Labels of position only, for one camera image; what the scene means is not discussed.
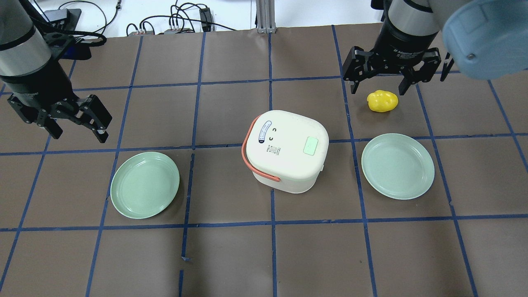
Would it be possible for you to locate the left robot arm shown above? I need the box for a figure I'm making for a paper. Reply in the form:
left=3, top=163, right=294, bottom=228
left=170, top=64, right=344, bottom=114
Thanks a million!
left=0, top=0, right=113, bottom=143

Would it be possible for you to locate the aluminium frame post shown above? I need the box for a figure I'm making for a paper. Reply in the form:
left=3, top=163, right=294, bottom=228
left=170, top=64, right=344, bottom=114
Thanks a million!
left=256, top=0, right=277, bottom=34

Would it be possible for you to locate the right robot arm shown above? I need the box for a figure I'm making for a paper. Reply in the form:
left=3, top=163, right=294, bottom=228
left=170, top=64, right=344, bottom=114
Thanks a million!
left=342, top=0, right=528, bottom=95

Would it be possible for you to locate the black cable bundle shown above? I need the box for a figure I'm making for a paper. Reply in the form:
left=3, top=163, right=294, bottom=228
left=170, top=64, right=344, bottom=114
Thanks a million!
left=35, top=0, right=238, bottom=38

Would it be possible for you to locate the green plate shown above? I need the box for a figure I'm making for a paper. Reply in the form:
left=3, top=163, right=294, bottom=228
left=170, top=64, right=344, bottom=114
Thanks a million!
left=361, top=133, right=435, bottom=200
left=110, top=152, right=180, bottom=219

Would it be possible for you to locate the yellow bell pepper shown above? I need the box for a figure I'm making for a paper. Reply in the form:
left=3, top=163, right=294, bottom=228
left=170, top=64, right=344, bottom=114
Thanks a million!
left=367, top=90, right=398, bottom=113

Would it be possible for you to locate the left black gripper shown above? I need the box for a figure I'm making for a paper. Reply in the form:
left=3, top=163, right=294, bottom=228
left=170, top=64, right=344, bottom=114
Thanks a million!
left=7, top=70, right=113, bottom=144

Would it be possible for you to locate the left green plate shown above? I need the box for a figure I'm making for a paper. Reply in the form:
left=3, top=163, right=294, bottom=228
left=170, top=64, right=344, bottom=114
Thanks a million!
left=110, top=152, right=180, bottom=219

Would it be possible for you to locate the black power adapter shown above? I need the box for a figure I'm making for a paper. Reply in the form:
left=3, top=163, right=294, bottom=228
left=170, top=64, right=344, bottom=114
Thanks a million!
left=199, top=7, right=214, bottom=32

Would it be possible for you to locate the right green plate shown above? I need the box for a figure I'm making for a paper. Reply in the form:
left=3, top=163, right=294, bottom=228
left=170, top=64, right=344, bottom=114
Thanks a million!
left=361, top=133, right=435, bottom=200

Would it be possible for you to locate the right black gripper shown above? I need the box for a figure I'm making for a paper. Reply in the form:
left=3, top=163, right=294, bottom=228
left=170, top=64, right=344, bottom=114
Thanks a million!
left=342, top=21, right=441, bottom=95

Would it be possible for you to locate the white rice cooker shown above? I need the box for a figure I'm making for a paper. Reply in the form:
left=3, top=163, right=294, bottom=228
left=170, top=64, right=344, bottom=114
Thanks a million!
left=241, top=110, right=329, bottom=194

